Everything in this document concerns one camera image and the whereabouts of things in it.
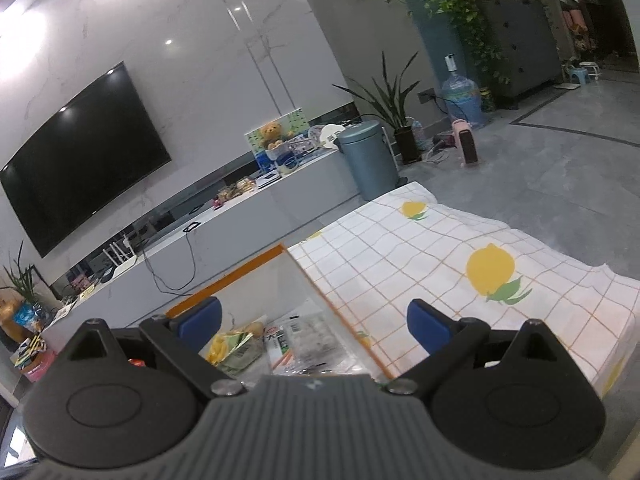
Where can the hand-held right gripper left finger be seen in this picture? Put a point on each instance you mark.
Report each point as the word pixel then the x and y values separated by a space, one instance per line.
pixel 197 320

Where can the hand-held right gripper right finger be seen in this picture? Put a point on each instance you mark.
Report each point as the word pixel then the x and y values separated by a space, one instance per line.
pixel 430 325

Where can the green yellow chip bag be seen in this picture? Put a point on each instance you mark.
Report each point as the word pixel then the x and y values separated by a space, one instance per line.
pixel 225 350

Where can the orange cardboard box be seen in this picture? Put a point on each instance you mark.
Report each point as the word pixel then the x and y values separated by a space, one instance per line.
pixel 300 290

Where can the clear white snack packet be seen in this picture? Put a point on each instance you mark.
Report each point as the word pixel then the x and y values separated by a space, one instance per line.
pixel 310 335

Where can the lemon print tablecloth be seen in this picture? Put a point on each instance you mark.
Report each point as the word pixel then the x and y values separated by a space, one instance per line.
pixel 425 270

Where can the grey media cabinet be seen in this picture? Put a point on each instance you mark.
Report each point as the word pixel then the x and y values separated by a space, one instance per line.
pixel 240 230

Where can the white router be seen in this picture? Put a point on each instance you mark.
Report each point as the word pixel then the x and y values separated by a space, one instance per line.
pixel 120 257

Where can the pile of wrapped sweets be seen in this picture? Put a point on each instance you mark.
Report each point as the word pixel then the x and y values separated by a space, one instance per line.
pixel 235 190

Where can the yellow black packets pile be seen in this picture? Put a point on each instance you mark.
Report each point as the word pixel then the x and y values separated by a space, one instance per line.
pixel 31 347

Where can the pink storage box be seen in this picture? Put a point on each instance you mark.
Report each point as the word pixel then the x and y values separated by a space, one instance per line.
pixel 35 366

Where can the blue snack bag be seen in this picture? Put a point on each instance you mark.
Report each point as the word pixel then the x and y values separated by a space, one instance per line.
pixel 25 317

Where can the grey trash bin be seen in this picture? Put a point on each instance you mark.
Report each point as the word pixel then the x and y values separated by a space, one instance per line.
pixel 367 160

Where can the plant in blue vase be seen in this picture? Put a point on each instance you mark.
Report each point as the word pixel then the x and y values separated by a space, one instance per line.
pixel 22 280

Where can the pink space heater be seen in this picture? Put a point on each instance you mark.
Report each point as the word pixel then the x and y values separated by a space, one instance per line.
pixel 467 142

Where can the golden vase with dried flowers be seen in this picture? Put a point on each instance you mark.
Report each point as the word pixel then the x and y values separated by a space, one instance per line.
pixel 9 320

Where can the black television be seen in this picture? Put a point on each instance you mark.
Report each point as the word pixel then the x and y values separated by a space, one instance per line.
pixel 85 160

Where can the teddy bear picture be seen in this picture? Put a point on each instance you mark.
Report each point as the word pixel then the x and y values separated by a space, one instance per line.
pixel 275 132

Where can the white round container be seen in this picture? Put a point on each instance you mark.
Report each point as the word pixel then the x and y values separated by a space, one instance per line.
pixel 331 136

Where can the long leaf potted plant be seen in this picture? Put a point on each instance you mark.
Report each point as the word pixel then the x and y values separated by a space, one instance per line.
pixel 395 102

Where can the water jug with pump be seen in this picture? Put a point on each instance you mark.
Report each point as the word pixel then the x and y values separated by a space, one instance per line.
pixel 462 95

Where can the dark grey dresser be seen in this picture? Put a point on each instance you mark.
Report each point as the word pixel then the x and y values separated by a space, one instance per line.
pixel 520 45

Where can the small white stool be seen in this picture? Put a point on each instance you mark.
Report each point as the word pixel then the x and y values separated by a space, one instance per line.
pixel 589 69

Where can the bushy green plant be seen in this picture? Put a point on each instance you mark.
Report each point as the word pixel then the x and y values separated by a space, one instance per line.
pixel 470 20

